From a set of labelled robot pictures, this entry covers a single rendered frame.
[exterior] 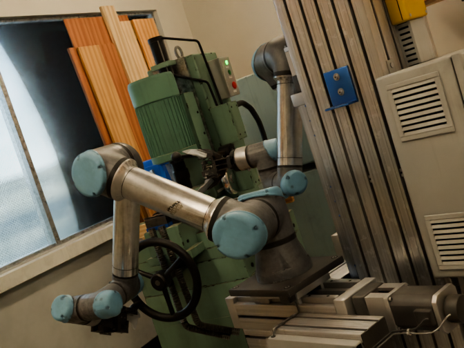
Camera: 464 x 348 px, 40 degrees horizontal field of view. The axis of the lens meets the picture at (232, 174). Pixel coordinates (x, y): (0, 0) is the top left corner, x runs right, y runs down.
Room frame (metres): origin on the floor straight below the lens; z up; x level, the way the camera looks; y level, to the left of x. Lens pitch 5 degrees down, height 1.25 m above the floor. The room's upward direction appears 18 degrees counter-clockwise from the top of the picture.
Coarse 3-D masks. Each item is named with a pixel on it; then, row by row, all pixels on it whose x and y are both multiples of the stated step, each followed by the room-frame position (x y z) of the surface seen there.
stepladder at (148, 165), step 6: (144, 162) 3.22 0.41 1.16; (150, 162) 3.20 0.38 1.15; (168, 162) 3.20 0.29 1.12; (144, 168) 3.21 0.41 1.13; (150, 168) 3.19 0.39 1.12; (156, 168) 3.17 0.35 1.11; (162, 168) 3.18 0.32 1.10; (168, 168) 3.32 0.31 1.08; (156, 174) 3.18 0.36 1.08; (162, 174) 3.17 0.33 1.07; (168, 174) 3.33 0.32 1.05; (174, 180) 3.32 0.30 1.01
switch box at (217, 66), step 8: (216, 64) 2.51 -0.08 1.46; (224, 64) 2.53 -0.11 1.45; (216, 72) 2.52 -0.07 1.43; (224, 72) 2.51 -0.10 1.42; (232, 72) 2.58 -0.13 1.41; (216, 80) 2.52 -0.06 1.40; (224, 80) 2.51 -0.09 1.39; (232, 80) 2.56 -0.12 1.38; (224, 88) 2.51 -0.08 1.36; (232, 88) 2.53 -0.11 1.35; (224, 96) 2.52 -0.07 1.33; (232, 96) 2.54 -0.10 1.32
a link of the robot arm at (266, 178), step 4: (268, 168) 1.95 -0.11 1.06; (272, 168) 1.95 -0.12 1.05; (276, 168) 1.95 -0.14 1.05; (260, 172) 1.97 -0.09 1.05; (264, 172) 1.96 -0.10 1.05; (268, 172) 1.95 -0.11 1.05; (272, 172) 1.95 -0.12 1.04; (276, 172) 1.93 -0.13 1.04; (260, 176) 1.98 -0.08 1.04; (264, 176) 1.96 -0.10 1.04; (268, 176) 1.95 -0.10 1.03; (272, 176) 1.92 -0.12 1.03; (264, 180) 1.96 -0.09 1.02; (268, 180) 1.94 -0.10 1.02; (264, 184) 1.96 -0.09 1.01; (268, 184) 1.93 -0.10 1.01; (284, 196) 1.95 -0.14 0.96; (288, 196) 1.97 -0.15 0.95
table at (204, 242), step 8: (200, 232) 2.15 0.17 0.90; (200, 240) 2.15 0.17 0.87; (208, 240) 2.14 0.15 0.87; (192, 248) 2.08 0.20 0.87; (200, 248) 2.12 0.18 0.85; (208, 248) 2.14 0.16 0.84; (144, 256) 2.26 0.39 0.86; (176, 256) 2.09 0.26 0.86; (192, 256) 2.06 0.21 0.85; (152, 264) 2.13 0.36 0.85
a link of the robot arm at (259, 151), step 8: (256, 144) 1.98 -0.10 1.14; (264, 144) 1.96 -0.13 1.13; (272, 144) 1.94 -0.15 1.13; (248, 152) 1.98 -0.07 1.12; (256, 152) 1.96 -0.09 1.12; (264, 152) 1.95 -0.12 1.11; (272, 152) 1.94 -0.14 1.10; (248, 160) 1.98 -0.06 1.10; (256, 160) 1.97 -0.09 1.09; (264, 160) 1.95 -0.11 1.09; (272, 160) 1.95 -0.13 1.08; (264, 168) 1.95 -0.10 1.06
